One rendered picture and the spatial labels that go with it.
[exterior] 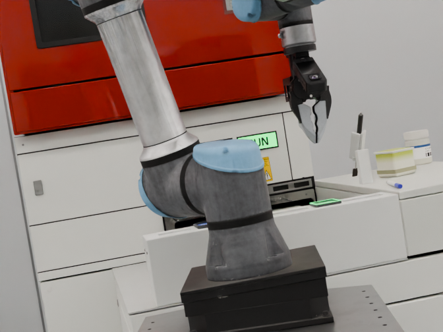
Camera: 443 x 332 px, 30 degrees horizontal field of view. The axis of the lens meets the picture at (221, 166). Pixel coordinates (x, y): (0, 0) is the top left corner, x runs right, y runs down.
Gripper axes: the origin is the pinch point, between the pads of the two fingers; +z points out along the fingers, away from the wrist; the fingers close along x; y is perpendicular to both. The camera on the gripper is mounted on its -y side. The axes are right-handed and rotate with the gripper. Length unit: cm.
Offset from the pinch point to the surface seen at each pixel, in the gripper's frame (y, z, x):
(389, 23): 207, -40, -108
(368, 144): 207, 16, -89
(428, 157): 47, 13, -46
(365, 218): -4.1, 18.6, -6.8
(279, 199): 57, 18, -4
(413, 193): -3.8, 15.2, -18.3
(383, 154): 29.2, 8.4, -26.0
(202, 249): -4.1, 18.6, 29.0
